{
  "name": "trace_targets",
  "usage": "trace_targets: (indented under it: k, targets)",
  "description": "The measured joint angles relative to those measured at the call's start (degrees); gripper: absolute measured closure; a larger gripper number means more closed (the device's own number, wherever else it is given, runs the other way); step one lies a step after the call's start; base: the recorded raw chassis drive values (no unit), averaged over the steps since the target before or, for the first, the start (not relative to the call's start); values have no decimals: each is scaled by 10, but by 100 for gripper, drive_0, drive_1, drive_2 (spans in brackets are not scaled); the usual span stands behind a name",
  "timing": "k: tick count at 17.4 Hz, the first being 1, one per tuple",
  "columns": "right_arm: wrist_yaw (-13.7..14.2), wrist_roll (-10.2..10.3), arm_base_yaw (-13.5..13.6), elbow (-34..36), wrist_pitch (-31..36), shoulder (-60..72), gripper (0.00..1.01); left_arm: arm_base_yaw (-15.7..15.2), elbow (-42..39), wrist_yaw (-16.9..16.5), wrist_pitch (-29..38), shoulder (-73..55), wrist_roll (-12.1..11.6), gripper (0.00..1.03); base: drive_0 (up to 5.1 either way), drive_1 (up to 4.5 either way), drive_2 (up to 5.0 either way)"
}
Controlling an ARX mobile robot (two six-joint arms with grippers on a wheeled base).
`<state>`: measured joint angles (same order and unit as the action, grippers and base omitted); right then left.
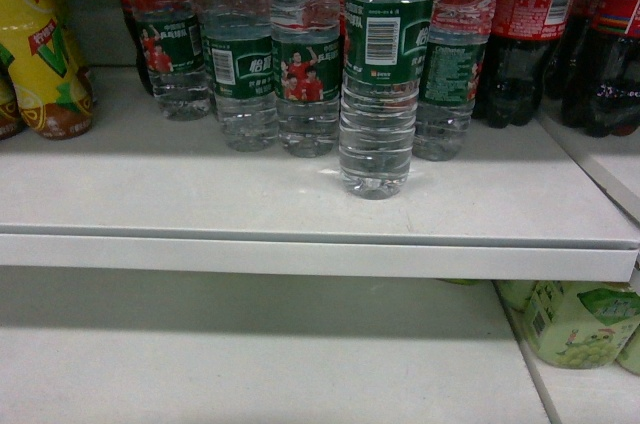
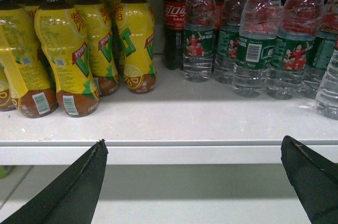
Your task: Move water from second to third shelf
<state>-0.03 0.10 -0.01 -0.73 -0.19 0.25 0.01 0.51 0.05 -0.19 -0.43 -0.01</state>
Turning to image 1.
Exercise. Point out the clear water bottle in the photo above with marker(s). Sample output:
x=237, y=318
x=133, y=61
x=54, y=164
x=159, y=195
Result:
x=384, y=50

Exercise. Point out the cola bottle red label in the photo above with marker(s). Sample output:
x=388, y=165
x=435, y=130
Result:
x=524, y=35

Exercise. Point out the yellow lemon tea bottle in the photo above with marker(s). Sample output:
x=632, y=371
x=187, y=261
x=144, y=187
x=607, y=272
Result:
x=48, y=74

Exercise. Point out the green grape juice bottle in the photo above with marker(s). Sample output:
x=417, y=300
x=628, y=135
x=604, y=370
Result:
x=580, y=324

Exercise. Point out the white metal shelf board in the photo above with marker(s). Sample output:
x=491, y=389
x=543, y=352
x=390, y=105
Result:
x=141, y=192

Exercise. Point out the water bottle right rear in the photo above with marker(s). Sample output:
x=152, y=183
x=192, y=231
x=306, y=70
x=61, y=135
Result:
x=458, y=35

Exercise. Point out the water bottle red players label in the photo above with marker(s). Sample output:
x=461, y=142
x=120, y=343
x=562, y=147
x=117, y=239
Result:
x=307, y=75

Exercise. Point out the lower white shelf board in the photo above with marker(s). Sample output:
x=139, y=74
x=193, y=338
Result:
x=111, y=346

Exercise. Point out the cola bottle far right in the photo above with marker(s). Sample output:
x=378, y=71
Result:
x=602, y=96

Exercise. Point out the lemon tea bottle left edge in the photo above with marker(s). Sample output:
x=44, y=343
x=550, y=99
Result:
x=11, y=120

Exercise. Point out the green juice bottle right edge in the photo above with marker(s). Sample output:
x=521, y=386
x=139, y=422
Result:
x=629, y=357

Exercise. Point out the water bottle far left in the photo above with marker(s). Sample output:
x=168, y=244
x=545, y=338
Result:
x=169, y=34

